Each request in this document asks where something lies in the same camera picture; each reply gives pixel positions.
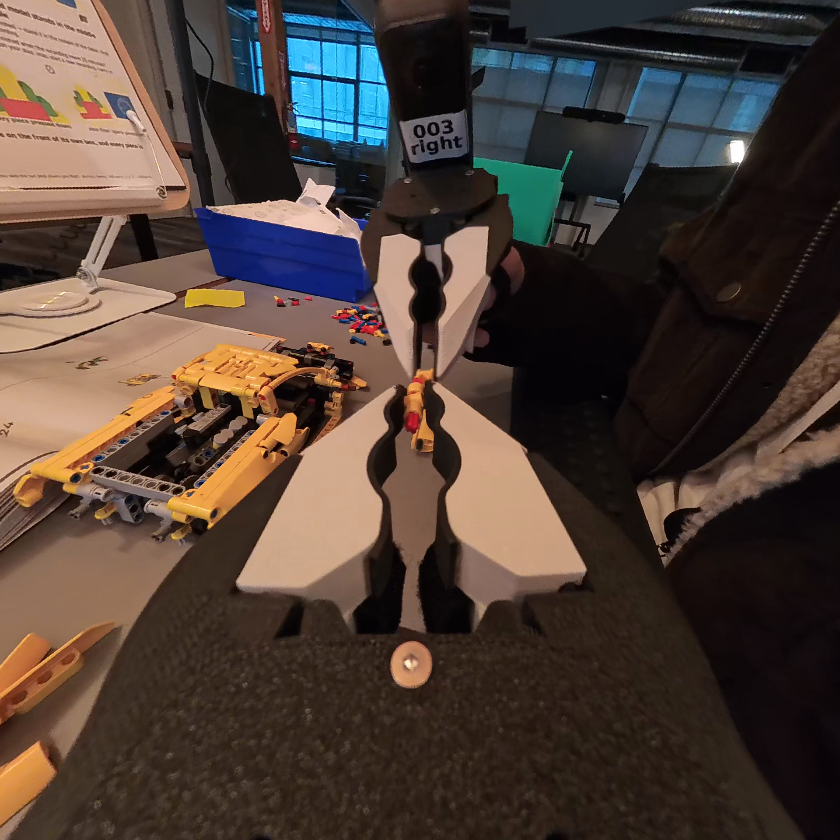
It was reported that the yellow brick subassembly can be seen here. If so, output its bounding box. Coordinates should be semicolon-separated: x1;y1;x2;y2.
403;381;438;454

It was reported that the wooden clipboard board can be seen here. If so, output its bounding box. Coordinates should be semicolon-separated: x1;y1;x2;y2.
0;0;193;225

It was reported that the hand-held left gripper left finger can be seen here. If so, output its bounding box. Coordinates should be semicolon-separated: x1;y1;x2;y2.
236;386;406;632

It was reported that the person's fleece jacket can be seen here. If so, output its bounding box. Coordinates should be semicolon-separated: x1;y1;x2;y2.
613;20;840;840

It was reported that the large dark display screen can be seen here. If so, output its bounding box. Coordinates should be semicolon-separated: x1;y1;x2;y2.
525;107;651;204

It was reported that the green carry box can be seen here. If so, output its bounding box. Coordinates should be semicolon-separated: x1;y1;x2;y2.
472;151;574;248

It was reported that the black monitor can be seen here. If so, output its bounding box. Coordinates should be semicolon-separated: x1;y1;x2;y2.
196;72;304;206

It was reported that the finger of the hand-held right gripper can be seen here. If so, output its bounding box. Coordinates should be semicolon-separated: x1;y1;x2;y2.
435;226;491;380
378;235;422;379

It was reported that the grey desk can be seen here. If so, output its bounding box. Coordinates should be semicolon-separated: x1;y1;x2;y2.
0;246;526;788

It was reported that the heap of white paper bags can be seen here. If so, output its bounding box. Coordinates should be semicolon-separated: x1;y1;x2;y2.
209;177;366;245

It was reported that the yellow holed beam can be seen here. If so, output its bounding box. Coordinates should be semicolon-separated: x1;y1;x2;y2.
0;646;86;724

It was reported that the open instruction booklet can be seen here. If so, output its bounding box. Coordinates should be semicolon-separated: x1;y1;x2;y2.
0;311;287;552

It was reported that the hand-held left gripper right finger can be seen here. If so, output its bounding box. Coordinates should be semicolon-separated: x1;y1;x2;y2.
420;382;587;632

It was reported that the printed instruction sheet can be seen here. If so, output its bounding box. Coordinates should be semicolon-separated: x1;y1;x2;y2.
0;0;186;193

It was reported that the person's right forearm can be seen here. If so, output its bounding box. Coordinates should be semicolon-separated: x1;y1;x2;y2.
459;241;665;409

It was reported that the person's right hand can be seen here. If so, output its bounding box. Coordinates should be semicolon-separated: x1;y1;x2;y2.
466;247;526;350

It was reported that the pile of small coloured pins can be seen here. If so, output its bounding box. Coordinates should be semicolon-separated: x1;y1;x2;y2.
330;303;393;347

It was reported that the yellow sticky note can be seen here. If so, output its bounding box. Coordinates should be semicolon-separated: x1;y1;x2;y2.
184;287;246;310

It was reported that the yellow toy brick car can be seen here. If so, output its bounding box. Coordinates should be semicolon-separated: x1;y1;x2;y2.
13;343;368;543

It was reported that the pile of yellow brick parts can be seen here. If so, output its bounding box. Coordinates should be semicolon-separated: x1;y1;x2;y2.
0;621;119;826

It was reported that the blue storage bin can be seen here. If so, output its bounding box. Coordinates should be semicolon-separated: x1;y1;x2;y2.
193;203;376;305

